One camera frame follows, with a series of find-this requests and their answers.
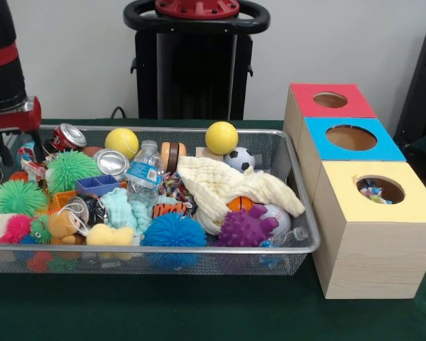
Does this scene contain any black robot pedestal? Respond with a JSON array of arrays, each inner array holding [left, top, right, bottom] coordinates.
[[123, 0, 271, 121]]

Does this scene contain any cream waffle cloth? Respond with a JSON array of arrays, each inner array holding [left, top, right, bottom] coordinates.
[[177, 156, 306, 236]]

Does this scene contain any small soccer ball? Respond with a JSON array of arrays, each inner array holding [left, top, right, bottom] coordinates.
[[223, 146, 256, 174]]

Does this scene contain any smooth yellow ball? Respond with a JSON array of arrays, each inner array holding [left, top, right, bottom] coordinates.
[[204, 121, 239, 156]]

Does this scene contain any dark green tablecloth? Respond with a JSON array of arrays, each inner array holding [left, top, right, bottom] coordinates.
[[0, 118, 426, 341]]

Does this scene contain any clear mesh bin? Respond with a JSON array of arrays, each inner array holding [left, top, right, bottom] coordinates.
[[0, 124, 322, 277]]

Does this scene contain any red drink can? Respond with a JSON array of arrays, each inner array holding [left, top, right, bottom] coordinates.
[[44, 122, 87, 152]]

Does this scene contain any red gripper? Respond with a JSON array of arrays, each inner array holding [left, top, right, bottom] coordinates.
[[0, 96, 47, 167]]

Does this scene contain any yellow tennis-seam ball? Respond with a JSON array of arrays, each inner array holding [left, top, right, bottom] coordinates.
[[104, 127, 140, 160]]

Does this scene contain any silver drink can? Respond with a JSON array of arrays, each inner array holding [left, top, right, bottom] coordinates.
[[92, 148, 131, 182]]

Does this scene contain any multicoloured patterned cloth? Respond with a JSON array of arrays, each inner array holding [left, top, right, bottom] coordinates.
[[359, 178, 393, 205], [17, 141, 51, 183]]

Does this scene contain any wooden box with three holes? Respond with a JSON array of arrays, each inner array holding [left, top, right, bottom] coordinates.
[[283, 83, 426, 300]]

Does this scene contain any blue spiky ball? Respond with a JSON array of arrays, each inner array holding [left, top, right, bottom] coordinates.
[[140, 212, 207, 248]]

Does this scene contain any green spiky ball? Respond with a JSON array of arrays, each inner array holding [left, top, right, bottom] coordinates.
[[0, 179, 50, 217], [45, 149, 104, 195]]

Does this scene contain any purple spiky toy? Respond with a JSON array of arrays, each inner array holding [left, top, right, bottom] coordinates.
[[212, 204, 280, 249]]

